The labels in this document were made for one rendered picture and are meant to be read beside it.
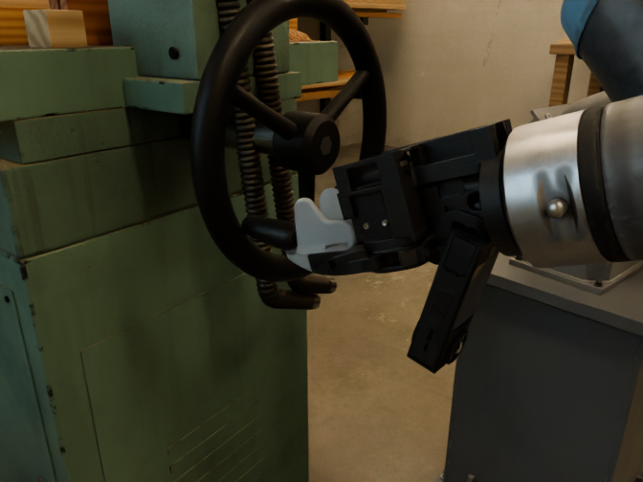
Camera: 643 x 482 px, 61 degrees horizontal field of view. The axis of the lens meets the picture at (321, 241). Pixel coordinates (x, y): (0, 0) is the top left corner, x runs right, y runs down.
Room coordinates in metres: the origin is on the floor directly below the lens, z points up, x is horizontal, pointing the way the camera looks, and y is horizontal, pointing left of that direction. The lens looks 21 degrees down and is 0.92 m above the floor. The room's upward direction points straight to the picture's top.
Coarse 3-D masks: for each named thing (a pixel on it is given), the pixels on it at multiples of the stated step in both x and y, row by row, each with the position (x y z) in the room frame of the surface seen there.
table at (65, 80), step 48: (0, 48) 0.53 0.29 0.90; (48, 48) 0.53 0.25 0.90; (96, 48) 0.56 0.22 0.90; (336, 48) 0.89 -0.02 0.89; (0, 96) 0.49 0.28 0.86; (48, 96) 0.52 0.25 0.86; (96, 96) 0.56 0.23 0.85; (144, 96) 0.56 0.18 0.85; (192, 96) 0.53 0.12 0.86; (288, 96) 0.65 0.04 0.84
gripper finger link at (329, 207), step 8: (328, 192) 0.44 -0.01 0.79; (336, 192) 0.44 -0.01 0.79; (320, 200) 0.45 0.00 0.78; (328, 200) 0.44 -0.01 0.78; (336, 200) 0.44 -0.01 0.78; (320, 208) 0.45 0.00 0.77; (328, 208) 0.44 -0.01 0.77; (336, 208) 0.44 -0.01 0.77; (328, 216) 0.44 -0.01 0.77; (336, 216) 0.44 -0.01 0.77; (352, 224) 0.43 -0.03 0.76; (296, 248) 0.45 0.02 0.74
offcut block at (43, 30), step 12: (24, 12) 0.56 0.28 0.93; (36, 12) 0.55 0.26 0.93; (48, 12) 0.54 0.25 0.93; (60, 12) 0.55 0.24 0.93; (72, 12) 0.56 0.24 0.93; (36, 24) 0.55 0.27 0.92; (48, 24) 0.54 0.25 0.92; (60, 24) 0.55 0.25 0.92; (72, 24) 0.56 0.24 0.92; (36, 36) 0.55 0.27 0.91; (48, 36) 0.54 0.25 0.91; (60, 36) 0.55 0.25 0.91; (72, 36) 0.56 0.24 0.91; (84, 36) 0.57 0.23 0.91
